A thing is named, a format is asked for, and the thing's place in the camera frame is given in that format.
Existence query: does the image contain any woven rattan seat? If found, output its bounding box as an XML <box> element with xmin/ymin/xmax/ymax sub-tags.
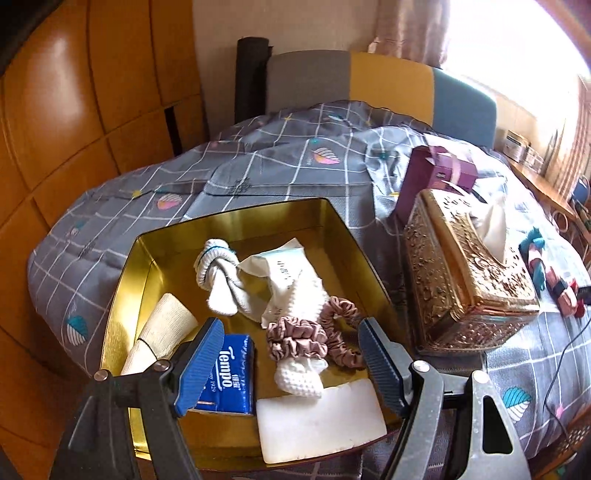
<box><xmin>549</xmin><ymin>424</ymin><xmax>591</xmax><ymax>463</ymax></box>

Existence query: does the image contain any white knotted sock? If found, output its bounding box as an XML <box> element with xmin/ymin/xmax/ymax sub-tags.
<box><xmin>193</xmin><ymin>238</ymin><xmax>260</xmax><ymax>317</ymax></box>

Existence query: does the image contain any purple box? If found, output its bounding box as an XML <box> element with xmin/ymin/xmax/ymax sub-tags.
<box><xmin>396</xmin><ymin>145</ymin><xmax>479</xmax><ymax>223</ymax></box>

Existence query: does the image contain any white knitted cloth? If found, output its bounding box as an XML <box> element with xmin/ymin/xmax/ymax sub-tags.
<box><xmin>261</xmin><ymin>272</ymin><xmax>331</xmax><ymax>400</ymax></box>

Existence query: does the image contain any blue tissue pack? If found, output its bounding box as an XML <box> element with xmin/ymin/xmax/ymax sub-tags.
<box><xmin>196</xmin><ymin>333</ymin><xmax>257</xmax><ymax>416</ymax></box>

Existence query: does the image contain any multicolour padded headboard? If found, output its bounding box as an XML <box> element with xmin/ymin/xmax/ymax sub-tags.
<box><xmin>265</xmin><ymin>49</ymin><xmax>500</xmax><ymax>149</ymax></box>

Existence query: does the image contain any rose gold satin scrunchie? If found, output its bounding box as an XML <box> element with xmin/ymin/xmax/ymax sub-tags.
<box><xmin>320</xmin><ymin>296</ymin><xmax>368</xmax><ymax>370</ymax></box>

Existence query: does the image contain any wooden wardrobe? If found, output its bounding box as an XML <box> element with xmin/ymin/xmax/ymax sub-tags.
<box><xmin>0</xmin><ymin>0</ymin><xmax>209</xmax><ymax>462</ymax></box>

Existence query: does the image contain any grey printed blanket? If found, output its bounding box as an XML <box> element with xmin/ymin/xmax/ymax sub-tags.
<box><xmin>28</xmin><ymin>99</ymin><xmax>591</xmax><ymax>480</ymax></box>

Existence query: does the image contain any beige rolled cloth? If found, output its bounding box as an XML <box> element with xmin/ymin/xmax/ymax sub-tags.
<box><xmin>120</xmin><ymin>292</ymin><xmax>199</xmax><ymax>377</ymax></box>

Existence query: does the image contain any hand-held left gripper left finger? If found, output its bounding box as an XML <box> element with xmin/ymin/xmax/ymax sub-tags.
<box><xmin>48</xmin><ymin>317</ymin><xmax>226</xmax><ymax>480</ymax></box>

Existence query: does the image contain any blue plush toy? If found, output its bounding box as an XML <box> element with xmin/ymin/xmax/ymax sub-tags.
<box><xmin>519</xmin><ymin>226</ymin><xmax>562</xmax><ymax>288</ymax></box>

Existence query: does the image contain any ornate gold tissue box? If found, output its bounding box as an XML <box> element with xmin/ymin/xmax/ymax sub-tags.
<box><xmin>403</xmin><ymin>188</ymin><xmax>541</xmax><ymax>356</ymax></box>

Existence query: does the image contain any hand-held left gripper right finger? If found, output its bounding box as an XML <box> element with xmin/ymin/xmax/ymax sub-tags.
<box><xmin>357</xmin><ymin>318</ymin><xmax>533</xmax><ymax>480</ymax></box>

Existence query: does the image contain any wooden side shelf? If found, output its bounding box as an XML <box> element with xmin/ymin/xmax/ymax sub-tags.
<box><xmin>502</xmin><ymin>151</ymin><xmax>591</xmax><ymax>241</ymax></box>

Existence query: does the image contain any gold tin box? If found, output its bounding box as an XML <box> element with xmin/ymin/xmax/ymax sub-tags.
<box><xmin>99</xmin><ymin>197</ymin><xmax>408</xmax><ymax>463</ymax></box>

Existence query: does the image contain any dusty pink satin scrunchie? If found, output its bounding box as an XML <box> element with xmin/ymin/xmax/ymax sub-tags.
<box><xmin>266</xmin><ymin>316</ymin><xmax>330</xmax><ymax>363</ymax></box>

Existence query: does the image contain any white flat pad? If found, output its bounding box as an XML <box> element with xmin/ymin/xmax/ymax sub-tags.
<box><xmin>255</xmin><ymin>378</ymin><xmax>388</xmax><ymax>464</ymax></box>

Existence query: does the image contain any black cable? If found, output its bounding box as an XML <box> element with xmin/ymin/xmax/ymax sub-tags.
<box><xmin>544</xmin><ymin>323</ymin><xmax>591</xmax><ymax>440</ymax></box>

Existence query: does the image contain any white device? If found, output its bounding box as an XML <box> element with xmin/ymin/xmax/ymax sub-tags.
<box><xmin>503</xmin><ymin>130</ymin><xmax>546</xmax><ymax>167</ymax></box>

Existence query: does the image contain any white tissue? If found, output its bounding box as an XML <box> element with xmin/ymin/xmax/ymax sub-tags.
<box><xmin>470</xmin><ymin>200</ymin><xmax>509</xmax><ymax>260</ymax></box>

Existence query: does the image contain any beige curtain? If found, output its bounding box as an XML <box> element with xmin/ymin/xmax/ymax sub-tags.
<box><xmin>366</xmin><ymin>0</ymin><xmax>451</xmax><ymax>68</ymax></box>

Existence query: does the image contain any black rolled mat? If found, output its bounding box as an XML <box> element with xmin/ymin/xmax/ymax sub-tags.
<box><xmin>235</xmin><ymin>36</ymin><xmax>273</xmax><ymax>126</ymax></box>

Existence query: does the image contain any white wipes packet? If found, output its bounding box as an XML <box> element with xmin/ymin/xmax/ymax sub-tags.
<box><xmin>237</xmin><ymin>237</ymin><xmax>324</xmax><ymax>325</ymax></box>

